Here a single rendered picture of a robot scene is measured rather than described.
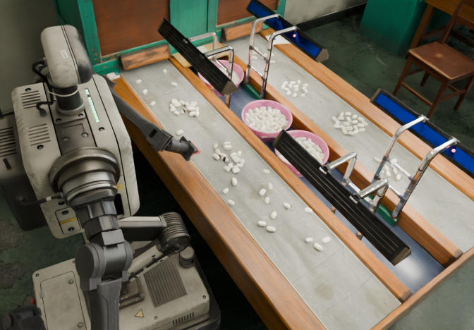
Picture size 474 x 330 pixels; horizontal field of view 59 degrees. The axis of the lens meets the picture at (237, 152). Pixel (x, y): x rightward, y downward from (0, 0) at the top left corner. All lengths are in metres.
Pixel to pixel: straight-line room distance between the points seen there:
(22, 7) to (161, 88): 1.12
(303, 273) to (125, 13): 1.58
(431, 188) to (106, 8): 1.81
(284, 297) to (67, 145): 0.93
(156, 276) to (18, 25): 1.92
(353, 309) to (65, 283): 1.18
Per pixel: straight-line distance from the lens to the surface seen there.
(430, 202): 2.10
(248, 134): 2.08
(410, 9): 4.40
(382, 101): 1.96
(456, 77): 3.60
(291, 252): 1.71
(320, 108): 2.37
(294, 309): 1.57
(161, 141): 1.68
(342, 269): 1.73
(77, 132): 1.09
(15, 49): 3.20
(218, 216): 1.74
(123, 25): 2.40
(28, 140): 1.10
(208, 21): 2.65
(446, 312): 2.74
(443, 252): 1.95
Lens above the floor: 2.17
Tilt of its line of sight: 45 degrees down
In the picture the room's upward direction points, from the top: 6 degrees clockwise
